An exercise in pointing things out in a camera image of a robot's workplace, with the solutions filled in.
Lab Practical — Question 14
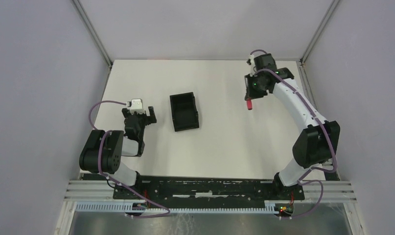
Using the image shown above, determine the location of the red handled screwdriver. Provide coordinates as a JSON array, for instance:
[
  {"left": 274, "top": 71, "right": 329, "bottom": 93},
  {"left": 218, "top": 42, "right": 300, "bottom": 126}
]
[{"left": 246, "top": 99, "right": 253, "bottom": 110}]

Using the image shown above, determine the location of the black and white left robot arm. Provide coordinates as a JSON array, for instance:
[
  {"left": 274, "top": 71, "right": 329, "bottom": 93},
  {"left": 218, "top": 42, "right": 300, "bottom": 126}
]
[{"left": 79, "top": 106, "right": 157, "bottom": 200}]

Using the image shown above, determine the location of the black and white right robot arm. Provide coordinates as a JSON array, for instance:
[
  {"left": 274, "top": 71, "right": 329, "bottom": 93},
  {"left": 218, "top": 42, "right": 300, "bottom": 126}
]
[{"left": 244, "top": 49, "right": 340, "bottom": 200}]

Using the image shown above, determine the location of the black plastic bin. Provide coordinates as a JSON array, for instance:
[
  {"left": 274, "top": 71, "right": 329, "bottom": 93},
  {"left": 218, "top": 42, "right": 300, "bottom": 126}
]
[{"left": 169, "top": 92, "right": 200, "bottom": 132}]

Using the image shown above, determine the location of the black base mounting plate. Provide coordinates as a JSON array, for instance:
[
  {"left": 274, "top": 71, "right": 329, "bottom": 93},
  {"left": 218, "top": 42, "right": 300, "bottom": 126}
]
[{"left": 112, "top": 175, "right": 305, "bottom": 210}]

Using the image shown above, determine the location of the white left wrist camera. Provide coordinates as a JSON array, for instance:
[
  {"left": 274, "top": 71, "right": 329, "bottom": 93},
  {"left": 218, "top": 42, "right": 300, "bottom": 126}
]
[{"left": 126, "top": 98, "right": 143, "bottom": 111}]

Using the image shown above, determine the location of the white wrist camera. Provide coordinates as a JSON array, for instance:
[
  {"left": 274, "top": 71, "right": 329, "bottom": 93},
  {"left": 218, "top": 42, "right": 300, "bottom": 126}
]
[
  {"left": 247, "top": 54, "right": 256, "bottom": 67},
  {"left": 126, "top": 98, "right": 143, "bottom": 111}
]

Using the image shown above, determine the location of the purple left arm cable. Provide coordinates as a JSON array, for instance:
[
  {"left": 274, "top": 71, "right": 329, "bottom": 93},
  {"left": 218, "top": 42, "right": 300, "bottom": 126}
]
[{"left": 88, "top": 100, "right": 171, "bottom": 218}]

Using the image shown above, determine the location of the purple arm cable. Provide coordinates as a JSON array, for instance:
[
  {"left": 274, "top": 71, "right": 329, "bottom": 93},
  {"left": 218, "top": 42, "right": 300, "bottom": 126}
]
[
  {"left": 249, "top": 49, "right": 338, "bottom": 219},
  {"left": 88, "top": 100, "right": 171, "bottom": 218}
]

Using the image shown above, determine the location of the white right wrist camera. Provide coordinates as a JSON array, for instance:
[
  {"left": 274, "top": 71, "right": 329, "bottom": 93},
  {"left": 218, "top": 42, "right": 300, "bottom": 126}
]
[{"left": 247, "top": 54, "right": 256, "bottom": 67}]

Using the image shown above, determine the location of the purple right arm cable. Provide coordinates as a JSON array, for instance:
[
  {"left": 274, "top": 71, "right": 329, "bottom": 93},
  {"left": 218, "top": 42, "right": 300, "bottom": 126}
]
[{"left": 249, "top": 49, "right": 338, "bottom": 219}]

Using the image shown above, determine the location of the aluminium right corner post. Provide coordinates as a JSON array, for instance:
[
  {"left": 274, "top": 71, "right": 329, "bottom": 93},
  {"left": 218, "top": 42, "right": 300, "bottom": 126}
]
[{"left": 300, "top": 0, "right": 341, "bottom": 64}]

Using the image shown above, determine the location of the aluminium corner post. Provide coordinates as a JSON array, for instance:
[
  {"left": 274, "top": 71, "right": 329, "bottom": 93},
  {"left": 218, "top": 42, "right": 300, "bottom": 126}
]
[
  {"left": 71, "top": 0, "right": 113, "bottom": 69},
  {"left": 300, "top": 0, "right": 341, "bottom": 64}
]

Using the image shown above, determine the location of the aluminium left corner post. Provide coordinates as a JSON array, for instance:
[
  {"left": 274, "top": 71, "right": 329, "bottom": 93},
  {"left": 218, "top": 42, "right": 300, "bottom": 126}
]
[{"left": 71, "top": 0, "right": 113, "bottom": 69}]

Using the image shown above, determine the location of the aluminium right side rail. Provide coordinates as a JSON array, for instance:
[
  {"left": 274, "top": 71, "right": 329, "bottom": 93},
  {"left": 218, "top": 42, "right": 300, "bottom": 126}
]
[{"left": 296, "top": 62, "right": 340, "bottom": 181}]

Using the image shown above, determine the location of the white slotted cable duct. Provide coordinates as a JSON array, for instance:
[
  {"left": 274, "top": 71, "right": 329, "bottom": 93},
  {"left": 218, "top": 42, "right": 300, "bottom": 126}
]
[{"left": 75, "top": 202, "right": 279, "bottom": 215}]

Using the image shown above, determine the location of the aluminium front frame rail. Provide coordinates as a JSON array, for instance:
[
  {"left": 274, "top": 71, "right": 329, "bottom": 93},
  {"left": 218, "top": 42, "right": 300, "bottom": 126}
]
[{"left": 64, "top": 180, "right": 357, "bottom": 203}]

